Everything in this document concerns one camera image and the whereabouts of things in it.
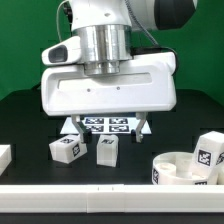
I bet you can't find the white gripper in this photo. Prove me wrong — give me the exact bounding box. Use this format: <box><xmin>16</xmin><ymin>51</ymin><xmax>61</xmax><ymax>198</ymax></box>
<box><xmin>41</xmin><ymin>37</ymin><xmax>176</xmax><ymax>143</ymax></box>

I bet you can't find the white round stool seat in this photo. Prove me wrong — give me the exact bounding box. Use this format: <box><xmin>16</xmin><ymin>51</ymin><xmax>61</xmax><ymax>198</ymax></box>
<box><xmin>152</xmin><ymin>152</ymin><xmax>218</xmax><ymax>185</ymax></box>

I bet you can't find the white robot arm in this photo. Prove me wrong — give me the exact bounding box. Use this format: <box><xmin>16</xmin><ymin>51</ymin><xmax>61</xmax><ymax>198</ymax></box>
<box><xmin>41</xmin><ymin>0</ymin><xmax>197</xmax><ymax>142</ymax></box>

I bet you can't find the white marker sheet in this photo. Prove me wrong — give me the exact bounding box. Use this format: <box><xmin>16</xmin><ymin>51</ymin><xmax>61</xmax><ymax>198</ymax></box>
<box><xmin>60</xmin><ymin>117</ymin><xmax>151</xmax><ymax>134</ymax></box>

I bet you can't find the white front barrier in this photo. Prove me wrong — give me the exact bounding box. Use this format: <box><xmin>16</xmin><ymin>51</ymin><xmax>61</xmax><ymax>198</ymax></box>
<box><xmin>0</xmin><ymin>185</ymin><xmax>224</xmax><ymax>213</ymax></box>

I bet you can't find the white left barrier block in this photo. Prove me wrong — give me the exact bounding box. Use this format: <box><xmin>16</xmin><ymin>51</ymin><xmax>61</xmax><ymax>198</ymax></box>
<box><xmin>0</xmin><ymin>145</ymin><xmax>12</xmax><ymax>176</ymax></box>

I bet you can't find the white cable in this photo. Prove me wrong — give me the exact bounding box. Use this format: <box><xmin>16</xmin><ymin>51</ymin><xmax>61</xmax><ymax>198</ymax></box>
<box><xmin>55</xmin><ymin>0</ymin><xmax>73</xmax><ymax>43</ymax></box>

